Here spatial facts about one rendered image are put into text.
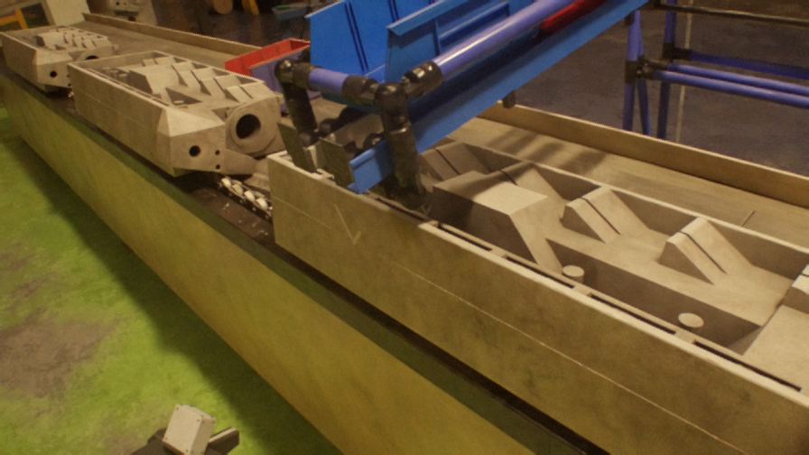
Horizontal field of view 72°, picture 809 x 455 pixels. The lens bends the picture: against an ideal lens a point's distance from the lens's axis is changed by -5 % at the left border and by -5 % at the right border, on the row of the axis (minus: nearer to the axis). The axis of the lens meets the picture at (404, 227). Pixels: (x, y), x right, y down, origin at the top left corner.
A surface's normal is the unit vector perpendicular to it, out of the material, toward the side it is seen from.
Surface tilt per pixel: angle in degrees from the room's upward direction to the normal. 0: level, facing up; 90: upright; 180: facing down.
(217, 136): 90
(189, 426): 39
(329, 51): 88
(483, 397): 90
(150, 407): 0
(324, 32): 88
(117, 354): 0
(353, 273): 80
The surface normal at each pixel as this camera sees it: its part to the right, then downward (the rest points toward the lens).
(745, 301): 0.00, -0.90
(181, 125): 0.41, -0.52
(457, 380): -0.72, 0.45
